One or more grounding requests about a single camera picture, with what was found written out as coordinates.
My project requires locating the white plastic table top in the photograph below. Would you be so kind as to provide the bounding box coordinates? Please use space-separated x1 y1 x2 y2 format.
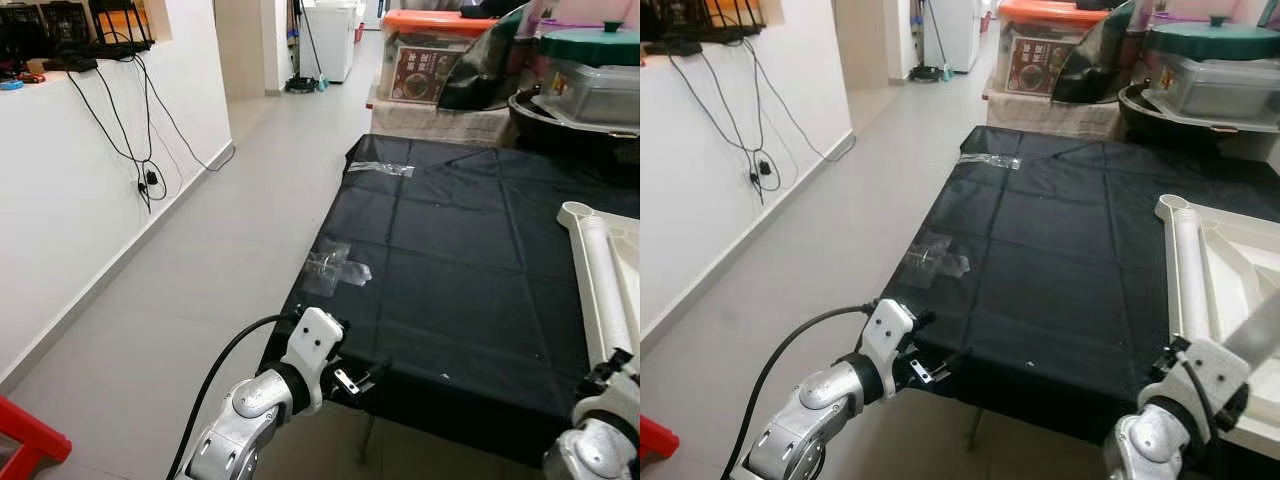
1153 193 1280 461
557 200 641 376

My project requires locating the clear tape cross patch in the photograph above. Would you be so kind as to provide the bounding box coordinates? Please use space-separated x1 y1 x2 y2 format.
300 240 373 296
900 232 971 291

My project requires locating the red floor object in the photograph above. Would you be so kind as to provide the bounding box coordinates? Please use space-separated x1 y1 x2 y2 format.
640 415 681 461
0 395 73 480

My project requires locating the black tablecloth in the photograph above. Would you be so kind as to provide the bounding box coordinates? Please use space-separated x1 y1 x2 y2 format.
260 135 641 471
880 125 1280 480

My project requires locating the clear tape strip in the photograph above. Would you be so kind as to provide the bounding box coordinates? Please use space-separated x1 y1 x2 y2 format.
958 152 1023 171

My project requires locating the beige cloth covered crate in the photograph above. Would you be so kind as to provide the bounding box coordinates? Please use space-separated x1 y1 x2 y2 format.
368 98 521 149
985 90 1131 141

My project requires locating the black round basin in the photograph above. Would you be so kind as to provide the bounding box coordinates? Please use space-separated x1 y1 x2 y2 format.
508 90 641 161
1118 80 1280 161

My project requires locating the red patterned box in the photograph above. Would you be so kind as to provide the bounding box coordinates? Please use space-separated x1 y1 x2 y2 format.
388 45 463 104
1003 35 1076 98

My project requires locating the clear plastic storage box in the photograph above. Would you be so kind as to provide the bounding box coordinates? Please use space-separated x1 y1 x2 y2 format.
1140 52 1280 126
530 62 641 129

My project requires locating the white fridge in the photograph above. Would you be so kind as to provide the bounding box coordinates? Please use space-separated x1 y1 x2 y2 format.
925 0 983 73
300 0 359 83

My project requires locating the orange lidded clear bin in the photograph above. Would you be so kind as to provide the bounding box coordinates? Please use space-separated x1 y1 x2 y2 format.
993 0 1111 99
378 8 501 106

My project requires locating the pink plastic storage box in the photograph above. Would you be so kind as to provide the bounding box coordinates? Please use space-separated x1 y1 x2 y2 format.
1150 0 1280 23
535 0 641 27

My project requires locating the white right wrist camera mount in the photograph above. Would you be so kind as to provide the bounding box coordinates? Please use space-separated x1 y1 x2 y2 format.
1140 338 1253 421
572 370 641 426

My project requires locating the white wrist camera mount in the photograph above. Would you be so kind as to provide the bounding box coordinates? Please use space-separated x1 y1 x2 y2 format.
1140 338 1253 421
283 306 346 411
572 370 641 426
862 298 919 401

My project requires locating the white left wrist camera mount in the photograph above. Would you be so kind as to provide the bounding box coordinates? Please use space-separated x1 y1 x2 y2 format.
283 306 346 411
862 298 919 401

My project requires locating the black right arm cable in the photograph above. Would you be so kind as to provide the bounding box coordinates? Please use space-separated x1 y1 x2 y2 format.
1180 360 1226 451

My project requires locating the black wall cable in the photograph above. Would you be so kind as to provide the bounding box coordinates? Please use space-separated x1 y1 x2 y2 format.
665 45 856 206
65 55 236 213

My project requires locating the black wire wall rack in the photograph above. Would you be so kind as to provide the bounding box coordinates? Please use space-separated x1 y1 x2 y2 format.
640 0 783 56
0 0 156 73

